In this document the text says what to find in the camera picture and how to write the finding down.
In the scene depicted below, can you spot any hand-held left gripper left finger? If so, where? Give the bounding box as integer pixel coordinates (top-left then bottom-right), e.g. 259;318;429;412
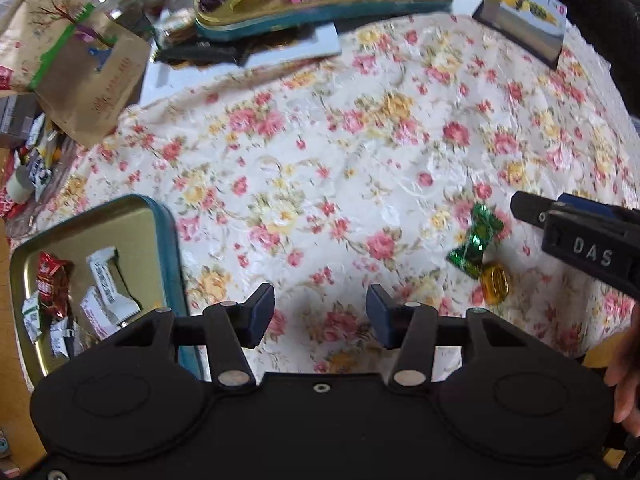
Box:
117;283;277;393

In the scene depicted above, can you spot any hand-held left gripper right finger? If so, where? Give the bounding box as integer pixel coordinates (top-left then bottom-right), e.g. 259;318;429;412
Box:
366;283;526;395

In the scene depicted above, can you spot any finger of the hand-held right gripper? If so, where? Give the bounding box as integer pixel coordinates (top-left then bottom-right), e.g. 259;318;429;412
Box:
510;191;640;233

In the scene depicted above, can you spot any green candy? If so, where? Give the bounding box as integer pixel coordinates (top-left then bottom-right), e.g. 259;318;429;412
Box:
446;202;507;277

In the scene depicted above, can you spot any yellow candy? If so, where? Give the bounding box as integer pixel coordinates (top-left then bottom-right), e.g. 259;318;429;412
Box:
480;262;511;306

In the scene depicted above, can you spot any teal tin tray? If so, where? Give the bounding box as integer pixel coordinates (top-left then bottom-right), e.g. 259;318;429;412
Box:
9;194;201;380

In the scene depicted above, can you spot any person's right hand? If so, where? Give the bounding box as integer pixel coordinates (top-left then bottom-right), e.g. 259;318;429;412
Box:
604;305;640;426

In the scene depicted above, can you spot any floral tablecloth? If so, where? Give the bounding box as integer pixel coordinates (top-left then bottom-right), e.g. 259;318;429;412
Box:
20;12;640;376

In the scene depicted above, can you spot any yellow print box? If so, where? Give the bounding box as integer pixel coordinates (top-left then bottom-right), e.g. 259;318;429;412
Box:
472;0;568;70

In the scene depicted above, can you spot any dark sofa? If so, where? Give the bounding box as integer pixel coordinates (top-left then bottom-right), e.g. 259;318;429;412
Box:
562;0;640;136

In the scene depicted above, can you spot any small white blue carton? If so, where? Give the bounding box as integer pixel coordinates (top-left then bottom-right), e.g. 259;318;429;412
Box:
25;152;53;201

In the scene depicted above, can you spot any black snack packet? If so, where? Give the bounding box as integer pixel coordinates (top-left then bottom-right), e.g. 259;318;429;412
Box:
155;40;261;68

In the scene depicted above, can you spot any white tray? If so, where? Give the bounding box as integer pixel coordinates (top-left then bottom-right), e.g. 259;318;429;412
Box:
140;22;343;106

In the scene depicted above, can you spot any brown paper bag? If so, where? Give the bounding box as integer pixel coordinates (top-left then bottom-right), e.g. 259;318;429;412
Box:
0;0;152;150

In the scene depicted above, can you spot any teal tin of sweets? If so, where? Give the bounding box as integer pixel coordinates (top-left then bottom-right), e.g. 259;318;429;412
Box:
194;0;455;42

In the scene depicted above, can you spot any clear cracker packet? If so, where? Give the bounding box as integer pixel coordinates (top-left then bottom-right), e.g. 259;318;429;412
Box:
152;7;198;46

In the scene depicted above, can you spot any grey box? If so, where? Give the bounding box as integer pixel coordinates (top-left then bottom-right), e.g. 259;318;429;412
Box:
0;92;38;148

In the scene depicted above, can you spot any glass jar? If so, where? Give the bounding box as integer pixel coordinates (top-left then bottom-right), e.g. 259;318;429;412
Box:
82;0;146;31

